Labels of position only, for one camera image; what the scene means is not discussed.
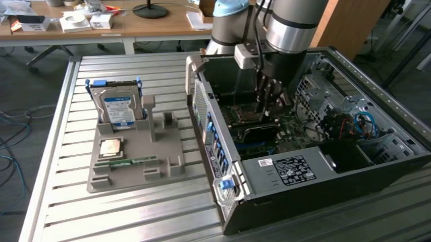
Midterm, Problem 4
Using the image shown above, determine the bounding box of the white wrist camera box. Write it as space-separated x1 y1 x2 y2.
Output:
233 44 263 70

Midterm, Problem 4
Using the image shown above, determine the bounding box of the blue expansion slot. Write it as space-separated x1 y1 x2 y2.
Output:
236 142 268 150

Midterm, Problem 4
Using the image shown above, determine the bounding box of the hard disk in blue caddy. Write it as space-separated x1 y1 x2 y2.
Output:
84 76 147 131

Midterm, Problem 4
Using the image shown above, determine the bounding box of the grey parts rack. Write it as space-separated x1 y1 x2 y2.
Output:
87 95 189 194

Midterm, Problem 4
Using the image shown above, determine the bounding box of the black low-profile graphics card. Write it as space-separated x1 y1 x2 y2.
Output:
240 124 283 143

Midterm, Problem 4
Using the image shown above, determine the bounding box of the white tape roll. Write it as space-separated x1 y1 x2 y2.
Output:
62 14 87 25

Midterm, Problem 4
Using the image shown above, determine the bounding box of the white floor cable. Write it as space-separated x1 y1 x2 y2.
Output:
0 104 54 119

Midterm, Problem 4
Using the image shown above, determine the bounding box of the flat white box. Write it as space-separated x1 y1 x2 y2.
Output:
58 17 93 34

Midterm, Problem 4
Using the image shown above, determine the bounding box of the blue floor cable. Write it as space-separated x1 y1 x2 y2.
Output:
0 120 30 215

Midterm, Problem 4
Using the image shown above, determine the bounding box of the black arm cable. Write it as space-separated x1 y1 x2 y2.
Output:
251 0 273 74

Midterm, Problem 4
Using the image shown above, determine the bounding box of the silver disk bay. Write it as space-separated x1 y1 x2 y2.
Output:
355 133 416 165

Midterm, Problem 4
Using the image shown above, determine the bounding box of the copper-topped CPU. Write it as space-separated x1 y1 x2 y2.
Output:
99 138 124 159

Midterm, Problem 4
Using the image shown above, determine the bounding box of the black open PC case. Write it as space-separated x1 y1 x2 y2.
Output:
184 46 431 236

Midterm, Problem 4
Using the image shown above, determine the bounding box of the black round lamp base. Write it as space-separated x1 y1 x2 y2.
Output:
132 0 169 19

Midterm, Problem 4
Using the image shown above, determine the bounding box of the white box with label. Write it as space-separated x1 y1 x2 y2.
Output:
89 14 113 30

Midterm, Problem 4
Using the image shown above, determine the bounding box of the white paper stack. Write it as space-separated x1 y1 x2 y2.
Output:
185 11 215 31

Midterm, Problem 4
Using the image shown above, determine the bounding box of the wooden cabinet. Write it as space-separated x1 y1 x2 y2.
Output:
308 0 393 62

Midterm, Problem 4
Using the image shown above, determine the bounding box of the white box with black lid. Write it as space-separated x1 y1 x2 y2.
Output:
16 15 50 32

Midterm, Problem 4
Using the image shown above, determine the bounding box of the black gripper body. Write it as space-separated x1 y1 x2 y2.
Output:
260 49 308 88

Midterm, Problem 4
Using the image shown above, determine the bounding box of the grey power supply with label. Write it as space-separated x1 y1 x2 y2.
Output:
240 146 339 195

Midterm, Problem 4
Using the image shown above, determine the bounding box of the green motherboard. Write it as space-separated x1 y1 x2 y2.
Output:
219 93 325 156

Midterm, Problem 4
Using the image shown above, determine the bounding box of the silver CPU socket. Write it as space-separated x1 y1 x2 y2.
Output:
229 103 265 125

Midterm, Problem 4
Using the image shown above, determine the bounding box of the green RAM stick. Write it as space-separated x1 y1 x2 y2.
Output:
93 155 159 167

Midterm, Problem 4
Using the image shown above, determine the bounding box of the brown cardboard box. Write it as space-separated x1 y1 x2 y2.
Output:
197 0 216 18

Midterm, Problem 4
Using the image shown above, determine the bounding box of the red disk wire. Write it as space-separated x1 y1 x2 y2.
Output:
339 117 355 139

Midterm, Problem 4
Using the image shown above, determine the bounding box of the wooden desk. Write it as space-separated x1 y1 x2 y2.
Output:
0 0 125 67
123 0 309 55

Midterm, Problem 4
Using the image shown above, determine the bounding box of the blue disk wire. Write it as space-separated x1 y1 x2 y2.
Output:
352 110 380 139

